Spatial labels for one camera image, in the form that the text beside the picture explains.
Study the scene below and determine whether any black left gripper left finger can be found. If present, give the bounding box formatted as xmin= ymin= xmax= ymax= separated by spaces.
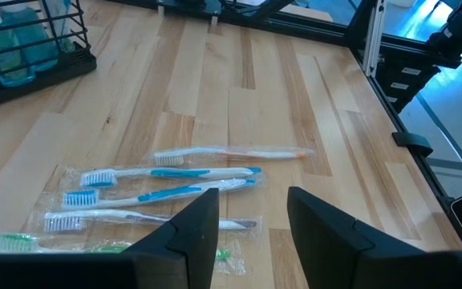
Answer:
xmin=0 ymin=187 xmax=221 ymax=289

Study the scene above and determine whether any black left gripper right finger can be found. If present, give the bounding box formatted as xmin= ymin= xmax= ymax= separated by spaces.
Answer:
xmin=286 ymin=185 xmax=462 ymax=289

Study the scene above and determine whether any grey-handled toothbrush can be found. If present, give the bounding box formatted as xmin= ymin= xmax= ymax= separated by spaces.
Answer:
xmin=42 ymin=207 xmax=260 ymax=234

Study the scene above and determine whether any black jointed leader arm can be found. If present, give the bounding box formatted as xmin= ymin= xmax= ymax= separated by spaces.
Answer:
xmin=375 ymin=10 xmax=462 ymax=114

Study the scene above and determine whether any silver aluminium post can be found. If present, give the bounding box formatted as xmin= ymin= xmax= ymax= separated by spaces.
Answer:
xmin=362 ymin=0 xmax=387 ymax=78

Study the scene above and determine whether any black wire caddy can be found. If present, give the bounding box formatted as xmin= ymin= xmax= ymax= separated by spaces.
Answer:
xmin=0 ymin=0 xmax=98 ymax=114

